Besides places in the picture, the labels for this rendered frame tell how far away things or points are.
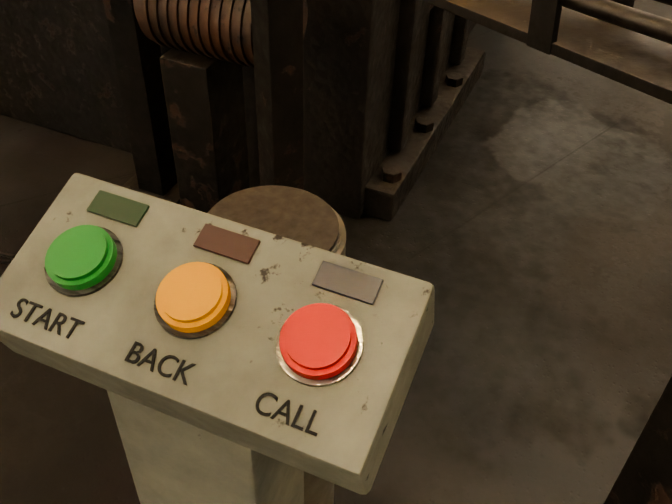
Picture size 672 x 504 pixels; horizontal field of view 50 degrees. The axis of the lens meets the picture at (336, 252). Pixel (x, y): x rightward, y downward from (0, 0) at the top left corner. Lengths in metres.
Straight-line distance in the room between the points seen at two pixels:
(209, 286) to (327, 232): 0.19
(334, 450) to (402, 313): 0.08
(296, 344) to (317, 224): 0.22
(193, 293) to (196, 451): 0.11
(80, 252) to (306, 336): 0.14
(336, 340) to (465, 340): 0.85
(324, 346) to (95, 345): 0.13
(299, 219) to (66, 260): 0.21
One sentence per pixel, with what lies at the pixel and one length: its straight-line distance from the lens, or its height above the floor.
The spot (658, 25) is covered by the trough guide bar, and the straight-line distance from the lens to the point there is 0.46.
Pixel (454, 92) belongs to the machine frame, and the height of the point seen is 0.07.
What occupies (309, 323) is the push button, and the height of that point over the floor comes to 0.61.
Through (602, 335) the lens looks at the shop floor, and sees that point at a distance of 1.28.
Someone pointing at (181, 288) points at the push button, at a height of 0.61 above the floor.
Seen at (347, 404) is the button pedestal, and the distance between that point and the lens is 0.36.
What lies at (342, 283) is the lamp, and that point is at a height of 0.61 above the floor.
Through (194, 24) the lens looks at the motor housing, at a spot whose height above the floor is 0.48.
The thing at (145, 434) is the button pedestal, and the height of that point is 0.50.
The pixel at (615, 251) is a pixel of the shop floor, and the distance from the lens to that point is 1.46.
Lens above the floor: 0.88
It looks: 41 degrees down
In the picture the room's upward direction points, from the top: 2 degrees clockwise
